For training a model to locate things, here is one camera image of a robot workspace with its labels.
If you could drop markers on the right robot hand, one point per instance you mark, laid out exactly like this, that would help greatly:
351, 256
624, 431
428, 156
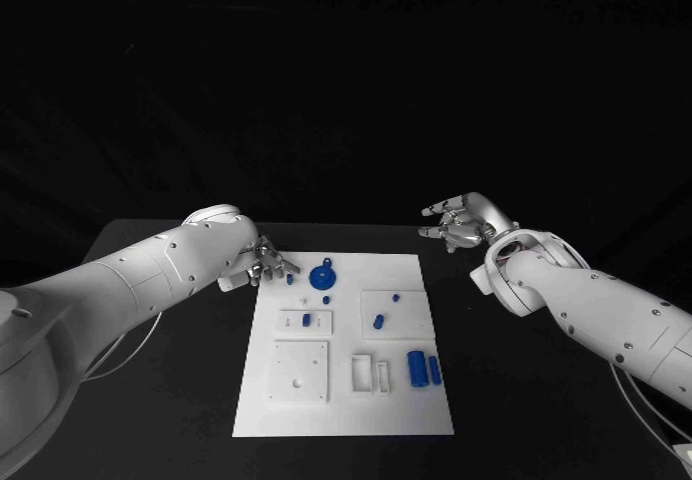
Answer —
471, 221

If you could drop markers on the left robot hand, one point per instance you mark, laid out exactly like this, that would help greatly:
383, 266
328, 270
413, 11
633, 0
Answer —
265, 259

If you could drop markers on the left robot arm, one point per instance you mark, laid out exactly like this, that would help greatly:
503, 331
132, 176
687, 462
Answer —
108, 285

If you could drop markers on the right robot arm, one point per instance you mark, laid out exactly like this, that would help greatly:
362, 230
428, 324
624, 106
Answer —
588, 307

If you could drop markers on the white task board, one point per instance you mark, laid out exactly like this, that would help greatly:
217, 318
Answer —
343, 348

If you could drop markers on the blue gear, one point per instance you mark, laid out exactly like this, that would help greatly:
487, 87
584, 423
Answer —
323, 276

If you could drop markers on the blue plug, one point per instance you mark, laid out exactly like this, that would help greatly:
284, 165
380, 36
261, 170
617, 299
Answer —
305, 319

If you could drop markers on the short blue cylinder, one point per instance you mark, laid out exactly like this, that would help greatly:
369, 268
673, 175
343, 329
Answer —
377, 321

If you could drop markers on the thick long blue cylinder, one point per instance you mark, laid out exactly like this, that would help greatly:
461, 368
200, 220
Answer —
416, 369

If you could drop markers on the thin long blue cylinder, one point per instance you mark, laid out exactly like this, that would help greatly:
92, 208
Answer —
434, 370

